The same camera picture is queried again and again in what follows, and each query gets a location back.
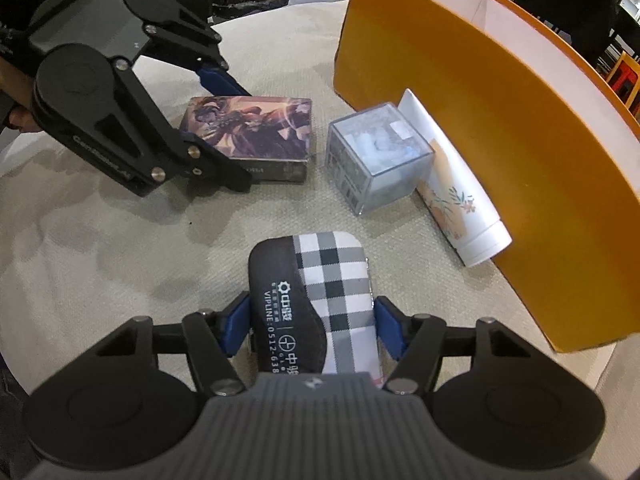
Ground clear plastic cube box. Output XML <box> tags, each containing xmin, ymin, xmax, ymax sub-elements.
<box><xmin>326</xmin><ymin>102</ymin><xmax>436</xmax><ymax>217</ymax></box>

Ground beige sofa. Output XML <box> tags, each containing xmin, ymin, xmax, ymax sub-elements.
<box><xmin>0</xmin><ymin>0</ymin><xmax>640</xmax><ymax>411</ymax></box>

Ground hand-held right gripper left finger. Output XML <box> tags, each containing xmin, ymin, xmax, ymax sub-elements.
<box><xmin>95</xmin><ymin>291</ymin><xmax>252</xmax><ymax>397</ymax></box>

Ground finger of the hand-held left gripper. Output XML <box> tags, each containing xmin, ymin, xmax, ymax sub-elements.
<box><xmin>144</xmin><ymin>4</ymin><xmax>252</xmax><ymax>99</ymax></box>
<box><xmin>50</xmin><ymin>59</ymin><xmax>252</xmax><ymax>199</ymax></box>

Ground orange chair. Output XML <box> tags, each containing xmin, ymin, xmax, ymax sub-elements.
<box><xmin>605</xmin><ymin>51</ymin><xmax>640</xmax><ymax>111</ymax></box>

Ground illustrated card box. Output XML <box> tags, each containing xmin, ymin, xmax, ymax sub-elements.
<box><xmin>180</xmin><ymin>95</ymin><xmax>315</xmax><ymax>185</ymax></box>

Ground plaid and black case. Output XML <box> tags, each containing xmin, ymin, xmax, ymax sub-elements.
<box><xmin>248</xmin><ymin>231</ymin><xmax>386</xmax><ymax>391</ymax></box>

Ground white printed tube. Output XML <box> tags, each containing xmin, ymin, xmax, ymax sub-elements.
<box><xmin>397</xmin><ymin>88</ymin><xmax>513</xmax><ymax>268</ymax></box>

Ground person's left hand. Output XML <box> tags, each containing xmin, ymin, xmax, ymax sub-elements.
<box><xmin>0</xmin><ymin>57</ymin><xmax>43</xmax><ymax>134</ymax></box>

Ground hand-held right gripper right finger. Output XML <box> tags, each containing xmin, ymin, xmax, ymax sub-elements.
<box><xmin>375</xmin><ymin>296</ymin><xmax>535</xmax><ymax>396</ymax></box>

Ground orange cardboard box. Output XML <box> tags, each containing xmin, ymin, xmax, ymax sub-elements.
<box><xmin>332</xmin><ymin>0</ymin><xmax>640</xmax><ymax>353</ymax></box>

